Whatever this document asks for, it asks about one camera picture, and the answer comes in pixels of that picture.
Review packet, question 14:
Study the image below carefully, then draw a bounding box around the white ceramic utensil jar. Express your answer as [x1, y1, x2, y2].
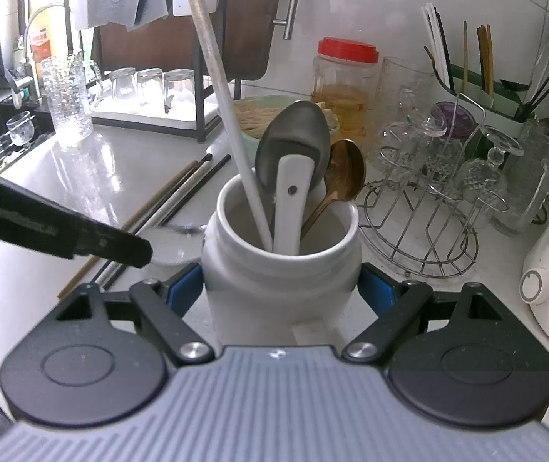
[200, 176, 362, 345]

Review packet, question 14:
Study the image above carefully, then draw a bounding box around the copper gold spoon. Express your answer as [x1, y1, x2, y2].
[301, 139, 367, 238]

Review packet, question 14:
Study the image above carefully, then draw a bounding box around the white ceramic soup spoon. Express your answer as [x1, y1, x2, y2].
[273, 154, 314, 256]

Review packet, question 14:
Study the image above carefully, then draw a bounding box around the large steel spoon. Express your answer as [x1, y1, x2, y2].
[254, 100, 331, 196]

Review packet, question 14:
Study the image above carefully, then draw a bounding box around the white chopstick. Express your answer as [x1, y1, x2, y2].
[91, 152, 213, 288]
[188, 0, 273, 251]

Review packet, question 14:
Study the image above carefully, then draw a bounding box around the chrome kitchen faucet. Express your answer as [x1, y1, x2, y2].
[0, 0, 42, 107]

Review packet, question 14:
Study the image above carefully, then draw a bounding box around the wine glass in sink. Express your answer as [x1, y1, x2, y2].
[6, 110, 35, 147]

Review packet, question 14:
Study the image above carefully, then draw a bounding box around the brown wooden chopstick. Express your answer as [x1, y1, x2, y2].
[57, 160, 198, 299]

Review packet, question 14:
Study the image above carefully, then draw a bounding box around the upturned drinking glass left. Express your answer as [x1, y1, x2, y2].
[110, 67, 136, 102]

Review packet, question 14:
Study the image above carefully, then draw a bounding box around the upturned drinking glass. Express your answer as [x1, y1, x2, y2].
[110, 67, 136, 102]
[136, 68, 164, 110]
[163, 69, 195, 113]

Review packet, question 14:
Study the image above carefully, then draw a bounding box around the yellow detergent bottle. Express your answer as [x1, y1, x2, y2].
[24, 3, 68, 78]

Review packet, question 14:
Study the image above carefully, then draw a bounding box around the upturned drinking glass middle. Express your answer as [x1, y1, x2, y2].
[136, 68, 164, 110]

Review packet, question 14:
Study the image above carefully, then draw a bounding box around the black dish rack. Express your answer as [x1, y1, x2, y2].
[61, 0, 233, 144]

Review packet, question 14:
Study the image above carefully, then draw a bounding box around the green basket of sticks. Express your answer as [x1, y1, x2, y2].
[231, 94, 340, 143]

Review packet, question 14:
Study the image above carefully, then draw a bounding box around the upturned drinking glass right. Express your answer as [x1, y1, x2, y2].
[163, 69, 195, 113]

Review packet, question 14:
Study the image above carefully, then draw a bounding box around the green chopstick holder caddy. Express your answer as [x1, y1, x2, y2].
[418, 0, 549, 126]

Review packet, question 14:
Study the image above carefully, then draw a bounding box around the red lid plastic jar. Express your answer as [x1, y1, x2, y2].
[311, 37, 379, 144]

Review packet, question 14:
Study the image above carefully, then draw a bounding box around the wooden cutting board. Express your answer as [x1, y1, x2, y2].
[94, 0, 279, 80]

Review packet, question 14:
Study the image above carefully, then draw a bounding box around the wire glass drying rack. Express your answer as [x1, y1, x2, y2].
[358, 88, 523, 280]

